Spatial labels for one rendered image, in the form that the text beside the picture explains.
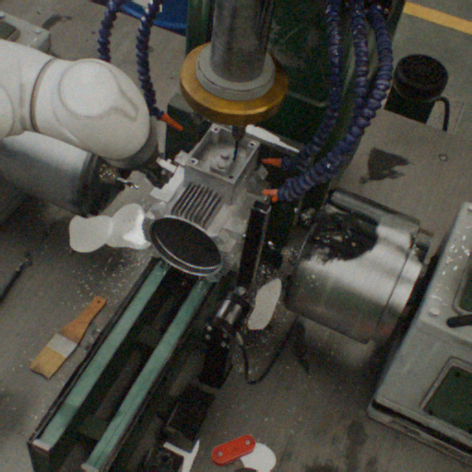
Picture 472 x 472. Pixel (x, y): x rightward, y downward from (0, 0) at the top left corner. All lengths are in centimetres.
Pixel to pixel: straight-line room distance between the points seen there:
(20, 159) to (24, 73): 50
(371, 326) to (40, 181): 67
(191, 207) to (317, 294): 28
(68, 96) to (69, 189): 54
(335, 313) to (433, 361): 18
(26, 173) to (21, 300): 28
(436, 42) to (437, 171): 180
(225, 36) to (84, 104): 35
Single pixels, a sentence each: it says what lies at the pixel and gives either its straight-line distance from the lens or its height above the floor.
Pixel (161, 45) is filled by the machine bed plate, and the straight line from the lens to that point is 222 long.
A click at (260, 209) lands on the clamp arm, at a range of 126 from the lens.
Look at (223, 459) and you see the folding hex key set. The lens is 151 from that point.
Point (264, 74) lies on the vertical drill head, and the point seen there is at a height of 136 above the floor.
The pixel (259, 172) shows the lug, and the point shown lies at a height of 109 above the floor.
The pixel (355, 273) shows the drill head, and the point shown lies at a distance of 137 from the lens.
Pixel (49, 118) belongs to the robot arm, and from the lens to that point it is 104.
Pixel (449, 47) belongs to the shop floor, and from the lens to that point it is 380.
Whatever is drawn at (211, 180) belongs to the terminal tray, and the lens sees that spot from 144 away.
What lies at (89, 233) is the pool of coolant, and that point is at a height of 80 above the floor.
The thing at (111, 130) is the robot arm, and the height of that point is 150.
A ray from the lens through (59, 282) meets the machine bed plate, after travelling 170.
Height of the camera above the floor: 221
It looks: 52 degrees down
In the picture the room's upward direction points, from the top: 11 degrees clockwise
